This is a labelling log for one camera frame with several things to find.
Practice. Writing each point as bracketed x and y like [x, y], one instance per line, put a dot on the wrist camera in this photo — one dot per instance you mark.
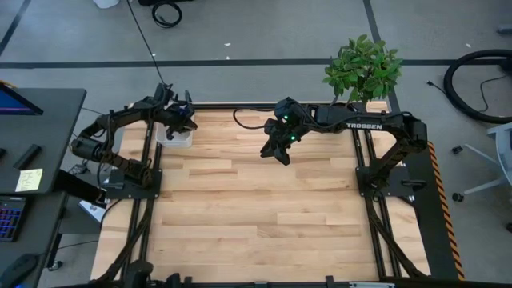
[286, 110]
[162, 94]

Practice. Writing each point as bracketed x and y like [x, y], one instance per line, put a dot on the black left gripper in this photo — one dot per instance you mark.
[178, 118]

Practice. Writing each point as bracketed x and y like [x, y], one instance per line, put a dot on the black computer mouse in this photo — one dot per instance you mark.
[18, 270]

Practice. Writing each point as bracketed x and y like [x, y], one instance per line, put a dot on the grey office chair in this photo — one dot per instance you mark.
[505, 144]

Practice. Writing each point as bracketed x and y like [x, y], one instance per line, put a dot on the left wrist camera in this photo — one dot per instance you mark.
[162, 94]

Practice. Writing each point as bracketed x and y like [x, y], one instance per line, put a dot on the black aluminium table frame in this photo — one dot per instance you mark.
[240, 106]

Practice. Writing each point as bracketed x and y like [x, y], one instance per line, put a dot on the black remote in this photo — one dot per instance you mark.
[27, 157]

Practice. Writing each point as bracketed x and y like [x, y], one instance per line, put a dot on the large dark blurred object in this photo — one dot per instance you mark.
[138, 274]

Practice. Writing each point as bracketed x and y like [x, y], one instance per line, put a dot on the white booklet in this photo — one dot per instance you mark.
[91, 210]

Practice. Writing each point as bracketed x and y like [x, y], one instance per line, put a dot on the computer monitor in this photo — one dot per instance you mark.
[16, 105]

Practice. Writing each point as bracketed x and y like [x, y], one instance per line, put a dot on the yellow sticky note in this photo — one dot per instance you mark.
[29, 180]

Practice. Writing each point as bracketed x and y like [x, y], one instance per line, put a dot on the black desk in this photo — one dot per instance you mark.
[56, 120]

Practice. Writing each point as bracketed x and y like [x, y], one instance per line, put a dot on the white plastic basket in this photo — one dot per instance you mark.
[180, 140]

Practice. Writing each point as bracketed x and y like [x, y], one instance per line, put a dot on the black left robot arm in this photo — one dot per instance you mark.
[104, 154]

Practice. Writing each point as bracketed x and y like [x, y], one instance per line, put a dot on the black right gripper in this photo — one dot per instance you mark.
[286, 134]

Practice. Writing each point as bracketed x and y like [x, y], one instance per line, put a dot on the black controller box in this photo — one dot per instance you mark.
[80, 188]

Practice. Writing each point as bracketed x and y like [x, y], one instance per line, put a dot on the black hazard striped panel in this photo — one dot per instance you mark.
[428, 224]

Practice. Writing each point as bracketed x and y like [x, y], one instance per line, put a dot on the black keyboard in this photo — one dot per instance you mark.
[11, 218]

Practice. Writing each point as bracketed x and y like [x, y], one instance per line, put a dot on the green potted tree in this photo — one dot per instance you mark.
[364, 68]

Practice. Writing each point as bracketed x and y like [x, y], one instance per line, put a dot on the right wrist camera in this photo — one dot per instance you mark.
[286, 110]

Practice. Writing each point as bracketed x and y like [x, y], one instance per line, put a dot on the white bin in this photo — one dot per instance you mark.
[106, 3]

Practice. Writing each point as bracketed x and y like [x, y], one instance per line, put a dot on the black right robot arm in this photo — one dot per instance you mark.
[380, 128]

